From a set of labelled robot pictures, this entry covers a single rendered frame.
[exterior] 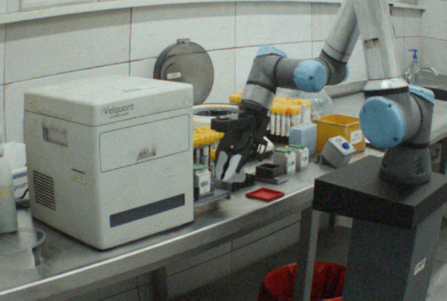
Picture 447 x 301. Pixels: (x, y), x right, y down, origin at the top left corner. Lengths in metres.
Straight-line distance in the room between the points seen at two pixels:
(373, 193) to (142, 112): 0.54
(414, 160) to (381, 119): 0.20
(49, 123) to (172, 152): 0.27
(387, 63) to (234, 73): 1.18
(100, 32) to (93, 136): 0.85
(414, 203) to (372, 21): 0.42
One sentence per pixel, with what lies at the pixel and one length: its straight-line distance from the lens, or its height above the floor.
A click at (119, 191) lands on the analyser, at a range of 1.39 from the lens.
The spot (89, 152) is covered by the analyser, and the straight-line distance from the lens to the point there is 1.34.
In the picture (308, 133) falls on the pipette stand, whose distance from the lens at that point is 2.08.
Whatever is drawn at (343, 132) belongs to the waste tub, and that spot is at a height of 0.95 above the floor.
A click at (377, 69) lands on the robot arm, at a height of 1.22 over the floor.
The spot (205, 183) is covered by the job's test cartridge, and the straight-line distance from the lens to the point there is 1.61.
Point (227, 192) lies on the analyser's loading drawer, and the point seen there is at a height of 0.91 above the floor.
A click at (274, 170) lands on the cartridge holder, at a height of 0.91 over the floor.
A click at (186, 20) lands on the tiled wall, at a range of 2.41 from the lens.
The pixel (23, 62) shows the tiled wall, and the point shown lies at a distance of 1.96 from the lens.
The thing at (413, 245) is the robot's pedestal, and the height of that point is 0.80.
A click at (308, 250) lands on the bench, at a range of 1.98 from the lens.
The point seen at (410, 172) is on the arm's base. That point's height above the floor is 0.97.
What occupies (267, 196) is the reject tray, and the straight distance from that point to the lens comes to 1.76.
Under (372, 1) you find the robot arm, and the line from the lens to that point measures 1.54.
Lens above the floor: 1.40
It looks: 13 degrees down
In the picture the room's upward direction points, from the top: 1 degrees clockwise
